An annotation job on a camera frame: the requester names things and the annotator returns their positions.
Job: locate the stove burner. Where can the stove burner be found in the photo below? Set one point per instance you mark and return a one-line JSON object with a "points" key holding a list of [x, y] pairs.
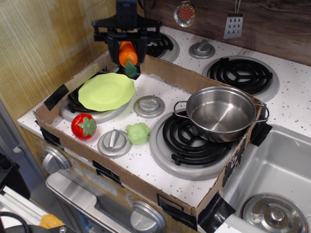
{"points": [[245, 73], [70, 107], [178, 149], [166, 48]]}

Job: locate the left oven dial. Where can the left oven dial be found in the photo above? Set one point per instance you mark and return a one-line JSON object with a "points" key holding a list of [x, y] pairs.
{"points": [[54, 161]]}

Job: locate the red toy tomato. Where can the red toy tomato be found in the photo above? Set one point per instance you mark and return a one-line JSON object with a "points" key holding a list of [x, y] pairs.
{"points": [[83, 126]]}

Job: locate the orange yellow object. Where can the orange yellow object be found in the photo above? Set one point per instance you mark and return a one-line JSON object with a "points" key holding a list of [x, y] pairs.
{"points": [[50, 221]]}

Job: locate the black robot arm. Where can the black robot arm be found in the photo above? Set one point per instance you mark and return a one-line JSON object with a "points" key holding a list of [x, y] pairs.
{"points": [[128, 8]]}

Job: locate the steel pot lid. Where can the steel pot lid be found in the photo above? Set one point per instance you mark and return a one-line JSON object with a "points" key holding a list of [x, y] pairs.
{"points": [[274, 214]]}

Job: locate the front left stove burner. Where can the front left stove burner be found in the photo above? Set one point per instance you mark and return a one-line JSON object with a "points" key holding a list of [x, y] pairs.
{"points": [[70, 107]]}

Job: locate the middle grey stove knob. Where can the middle grey stove knob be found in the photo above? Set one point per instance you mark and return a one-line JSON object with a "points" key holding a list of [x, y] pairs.
{"points": [[149, 106]]}

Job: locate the orange toy carrot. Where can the orange toy carrot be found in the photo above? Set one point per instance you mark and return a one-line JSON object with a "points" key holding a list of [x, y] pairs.
{"points": [[128, 58]]}

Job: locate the silver sink basin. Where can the silver sink basin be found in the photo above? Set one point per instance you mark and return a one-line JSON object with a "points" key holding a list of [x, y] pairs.
{"points": [[280, 165]]}

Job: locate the stainless steel pot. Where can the stainless steel pot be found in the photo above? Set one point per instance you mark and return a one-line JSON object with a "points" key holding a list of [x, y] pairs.
{"points": [[222, 114]]}

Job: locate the light green toy vegetable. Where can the light green toy vegetable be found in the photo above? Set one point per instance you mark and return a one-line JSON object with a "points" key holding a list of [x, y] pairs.
{"points": [[138, 134]]}

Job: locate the hanging metal strainer ladle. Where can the hanging metal strainer ladle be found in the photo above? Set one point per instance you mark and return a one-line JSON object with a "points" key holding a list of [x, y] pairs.
{"points": [[185, 14]]}

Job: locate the silver oven door handle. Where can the silver oven door handle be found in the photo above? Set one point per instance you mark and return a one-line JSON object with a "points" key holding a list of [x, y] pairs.
{"points": [[83, 201]]}

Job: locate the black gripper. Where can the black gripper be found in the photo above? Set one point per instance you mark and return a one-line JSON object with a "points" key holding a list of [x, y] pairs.
{"points": [[126, 28]]}

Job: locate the front right stove burner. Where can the front right stove burner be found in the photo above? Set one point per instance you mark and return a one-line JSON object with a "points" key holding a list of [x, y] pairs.
{"points": [[178, 149]]}

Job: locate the back left stove burner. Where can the back left stove burner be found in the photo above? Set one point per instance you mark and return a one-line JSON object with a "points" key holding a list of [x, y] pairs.
{"points": [[166, 48]]}

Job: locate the front grey stove knob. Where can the front grey stove knob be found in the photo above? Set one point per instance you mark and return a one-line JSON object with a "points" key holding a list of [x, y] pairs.
{"points": [[114, 144]]}

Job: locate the right oven dial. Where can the right oven dial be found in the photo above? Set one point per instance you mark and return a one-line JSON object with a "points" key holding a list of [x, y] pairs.
{"points": [[145, 218]]}

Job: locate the oven dial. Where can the oven dial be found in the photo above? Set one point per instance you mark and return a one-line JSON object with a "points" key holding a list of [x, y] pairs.
{"points": [[54, 161], [145, 218]]}

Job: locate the grey stove knob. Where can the grey stove knob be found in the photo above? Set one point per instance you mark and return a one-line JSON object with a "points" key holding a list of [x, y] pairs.
{"points": [[114, 144], [202, 50], [149, 106]]}

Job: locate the hanging metal spatula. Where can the hanging metal spatula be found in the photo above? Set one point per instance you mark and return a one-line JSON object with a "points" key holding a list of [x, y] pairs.
{"points": [[234, 23]]}

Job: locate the light green plate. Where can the light green plate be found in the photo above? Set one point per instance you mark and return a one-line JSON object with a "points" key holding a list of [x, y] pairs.
{"points": [[106, 92]]}

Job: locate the back grey stove knob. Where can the back grey stove knob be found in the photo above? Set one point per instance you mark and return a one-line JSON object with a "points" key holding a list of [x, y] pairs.
{"points": [[202, 50]]}

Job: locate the back right stove burner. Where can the back right stove burner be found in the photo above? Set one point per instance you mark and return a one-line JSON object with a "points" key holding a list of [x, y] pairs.
{"points": [[245, 73]]}

